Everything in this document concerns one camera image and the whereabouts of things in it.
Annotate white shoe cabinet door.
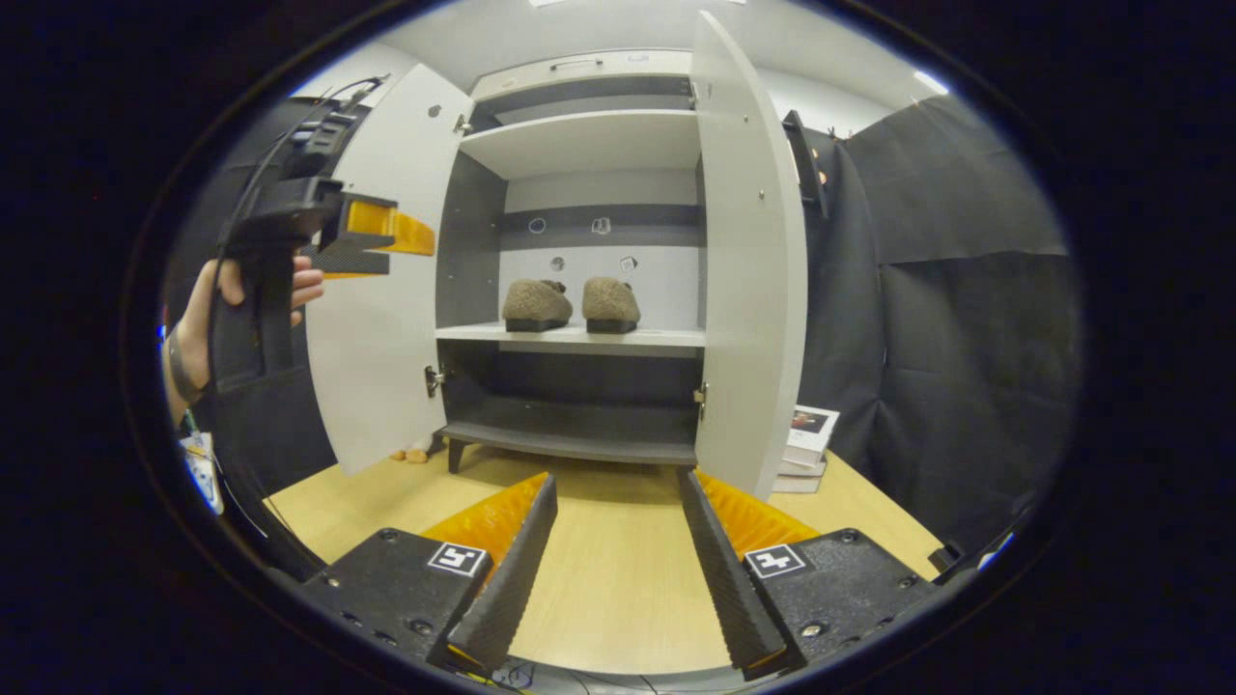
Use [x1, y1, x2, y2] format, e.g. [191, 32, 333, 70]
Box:
[305, 63, 476, 476]
[688, 10, 829, 503]

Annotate brown fuzzy shoe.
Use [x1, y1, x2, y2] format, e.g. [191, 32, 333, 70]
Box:
[501, 278, 575, 334]
[581, 276, 642, 335]

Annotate white blue card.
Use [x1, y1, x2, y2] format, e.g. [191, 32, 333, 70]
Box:
[182, 432, 225, 515]

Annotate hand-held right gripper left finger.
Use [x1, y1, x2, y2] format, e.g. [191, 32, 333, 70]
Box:
[301, 471, 559, 677]

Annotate white book with picture cover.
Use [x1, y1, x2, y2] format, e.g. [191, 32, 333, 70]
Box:
[784, 405, 841, 467]

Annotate white grey shoe cabinet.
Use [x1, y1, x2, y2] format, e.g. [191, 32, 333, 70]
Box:
[425, 48, 706, 474]

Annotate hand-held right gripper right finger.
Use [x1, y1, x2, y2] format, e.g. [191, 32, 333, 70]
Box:
[676, 468, 940, 681]

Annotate black cable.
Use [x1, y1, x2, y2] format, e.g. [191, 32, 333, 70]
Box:
[214, 75, 389, 291]

